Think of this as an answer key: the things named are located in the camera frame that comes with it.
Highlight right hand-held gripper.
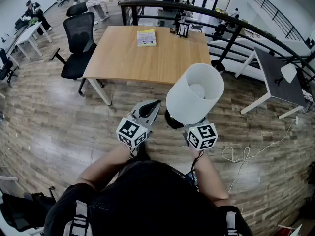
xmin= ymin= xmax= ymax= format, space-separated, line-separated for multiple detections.
xmin=184 ymin=118 xmax=219 ymax=151

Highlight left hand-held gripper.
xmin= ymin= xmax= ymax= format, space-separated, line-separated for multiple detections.
xmin=116 ymin=99 xmax=162 ymax=149

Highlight person's left forearm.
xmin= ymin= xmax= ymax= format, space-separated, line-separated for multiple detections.
xmin=76 ymin=143 xmax=135 ymax=192

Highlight person's right forearm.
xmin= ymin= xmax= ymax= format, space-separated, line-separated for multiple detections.
xmin=188 ymin=146 xmax=231 ymax=207

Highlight yellow book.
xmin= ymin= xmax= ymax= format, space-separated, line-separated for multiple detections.
xmin=137 ymin=29 xmax=158 ymax=47

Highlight black round bin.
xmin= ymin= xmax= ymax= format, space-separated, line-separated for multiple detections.
xmin=211 ymin=59 xmax=226 ymax=75

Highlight person's black shirt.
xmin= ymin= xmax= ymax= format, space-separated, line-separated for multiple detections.
xmin=44 ymin=153 xmax=252 ymax=236

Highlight black mesh office chair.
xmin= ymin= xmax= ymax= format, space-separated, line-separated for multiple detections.
xmin=49 ymin=11 xmax=98 ymax=95

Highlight dark table with white legs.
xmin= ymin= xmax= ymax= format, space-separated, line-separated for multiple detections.
xmin=234 ymin=46 xmax=308 ymax=119

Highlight checked cloth table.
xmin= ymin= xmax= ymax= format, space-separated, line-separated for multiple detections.
xmin=86 ymin=0 xmax=128 ymax=15

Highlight black curved railing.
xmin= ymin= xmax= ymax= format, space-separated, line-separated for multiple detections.
xmin=119 ymin=0 xmax=315 ymax=103

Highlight red and white box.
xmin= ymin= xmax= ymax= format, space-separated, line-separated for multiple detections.
xmin=277 ymin=224 xmax=302 ymax=236

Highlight black straight railing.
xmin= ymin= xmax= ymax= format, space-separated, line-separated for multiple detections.
xmin=251 ymin=0 xmax=305 ymax=43

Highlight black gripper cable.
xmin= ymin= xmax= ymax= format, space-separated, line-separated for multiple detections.
xmin=191 ymin=150 xmax=205 ymax=179

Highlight white floor cable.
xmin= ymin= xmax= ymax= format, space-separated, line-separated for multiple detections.
xmin=221 ymin=118 xmax=296 ymax=194

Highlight black picture frame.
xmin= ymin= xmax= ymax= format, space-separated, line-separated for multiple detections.
xmin=176 ymin=22 xmax=190 ymax=38

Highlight white harness strap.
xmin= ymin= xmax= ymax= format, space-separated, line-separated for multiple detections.
xmin=63 ymin=200 xmax=93 ymax=236
xmin=224 ymin=211 xmax=242 ymax=236

